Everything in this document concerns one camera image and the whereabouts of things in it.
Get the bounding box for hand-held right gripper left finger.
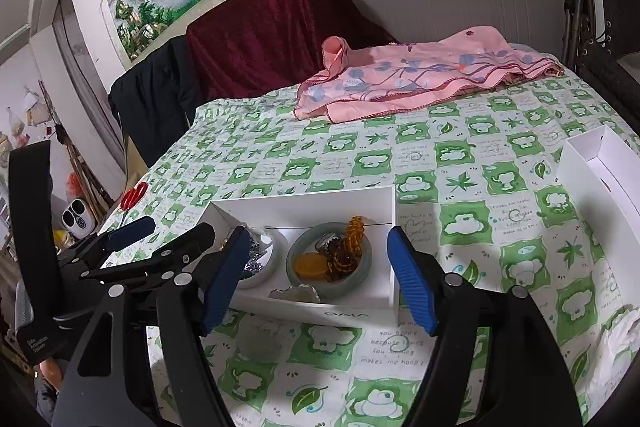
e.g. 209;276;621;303
52;225;251;427

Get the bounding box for white box lid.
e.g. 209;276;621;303
556;125;640;303

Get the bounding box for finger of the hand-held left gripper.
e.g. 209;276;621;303
60;215;156;278
77;223;217;295

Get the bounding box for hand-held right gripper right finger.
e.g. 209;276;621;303
387;226;583;427

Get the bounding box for red handled scissors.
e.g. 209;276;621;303
117;181;150;228

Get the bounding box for amber bead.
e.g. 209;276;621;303
294;254;328;280

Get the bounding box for green checked tablecloth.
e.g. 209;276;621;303
95;67;640;427

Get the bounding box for white crumpled tissue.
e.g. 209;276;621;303
585;307;640;403

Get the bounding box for dark red cloth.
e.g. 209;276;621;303
186;0;398;102

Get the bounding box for small jewellery pile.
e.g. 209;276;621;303
240;232;268;278

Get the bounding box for white cardboard box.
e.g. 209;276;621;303
202;186;401;319

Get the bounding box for pale jade pendant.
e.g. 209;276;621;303
269;284;321;304

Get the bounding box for black jacket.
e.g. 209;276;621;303
108;36;201;168

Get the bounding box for whitish jade bangle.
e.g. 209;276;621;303
235;227;283;290

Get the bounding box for black folding chair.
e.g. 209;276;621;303
560;0;640;122

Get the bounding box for green jade bangle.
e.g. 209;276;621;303
286;223;373;300

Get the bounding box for white massager device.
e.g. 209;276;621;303
61;199;96;238

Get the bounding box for pink floral cloth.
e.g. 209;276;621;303
294;26;566;124

